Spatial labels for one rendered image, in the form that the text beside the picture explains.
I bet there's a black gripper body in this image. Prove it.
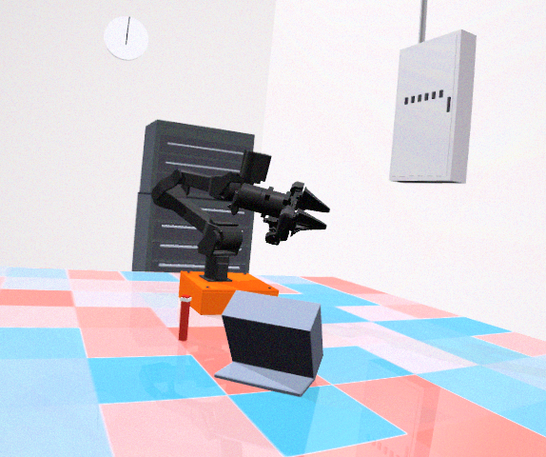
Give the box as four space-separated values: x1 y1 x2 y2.
257 181 304 240

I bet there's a red peg with grey top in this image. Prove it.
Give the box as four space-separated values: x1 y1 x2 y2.
178 294 192 342

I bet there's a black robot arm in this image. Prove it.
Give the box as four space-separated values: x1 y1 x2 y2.
151 149 286 283

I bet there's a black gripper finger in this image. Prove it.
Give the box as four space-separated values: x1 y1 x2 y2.
290 208 327 237
300 187 330 213

